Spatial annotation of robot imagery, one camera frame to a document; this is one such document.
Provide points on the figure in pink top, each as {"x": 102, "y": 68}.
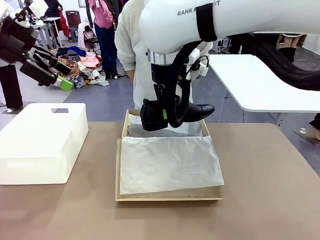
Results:
{"x": 106, "y": 45}

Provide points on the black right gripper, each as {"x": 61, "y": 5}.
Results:
{"x": 160, "y": 72}

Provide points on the white side table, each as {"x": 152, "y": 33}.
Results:
{"x": 262, "y": 85}

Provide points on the white tissue wrapping paper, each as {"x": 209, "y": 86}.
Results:
{"x": 170, "y": 165}

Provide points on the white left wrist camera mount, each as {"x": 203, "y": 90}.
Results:
{"x": 23, "y": 23}

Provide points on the background person in black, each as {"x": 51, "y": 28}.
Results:
{"x": 53, "y": 7}

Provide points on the white plastic storage bin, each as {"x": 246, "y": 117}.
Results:
{"x": 37, "y": 140}

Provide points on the grey table base plate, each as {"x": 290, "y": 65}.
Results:
{"x": 308, "y": 138}

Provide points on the bystander in black trousers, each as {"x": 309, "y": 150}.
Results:
{"x": 11, "y": 85}

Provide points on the folding chair with pink cloth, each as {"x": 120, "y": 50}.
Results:
{"x": 87, "y": 32}

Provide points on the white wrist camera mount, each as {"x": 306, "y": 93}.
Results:
{"x": 200, "y": 68}
{"x": 23, "y": 23}

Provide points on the dark background chair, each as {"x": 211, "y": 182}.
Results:
{"x": 73, "y": 21}

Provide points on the red hanging garment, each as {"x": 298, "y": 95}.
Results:
{"x": 64, "y": 26}

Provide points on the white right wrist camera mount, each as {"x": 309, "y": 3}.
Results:
{"x": 200, "y": 68}

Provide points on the tan cardboard shoe box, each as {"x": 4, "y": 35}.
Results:
{"x": 170, "y": 196}

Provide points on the pile of colourful clothes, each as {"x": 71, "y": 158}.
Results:
{"x": 85, "y": 60}

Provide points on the person in light grey sweatshirt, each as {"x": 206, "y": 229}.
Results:
{"x": 130, "y": 42}

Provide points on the black leather buckle shoe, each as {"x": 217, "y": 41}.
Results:
{"x": 200, "y": 111}

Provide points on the grey background work table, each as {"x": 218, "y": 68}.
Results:
{"x": 50, "y": 20}

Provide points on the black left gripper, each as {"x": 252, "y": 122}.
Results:
{"x": 15, "y": 40}

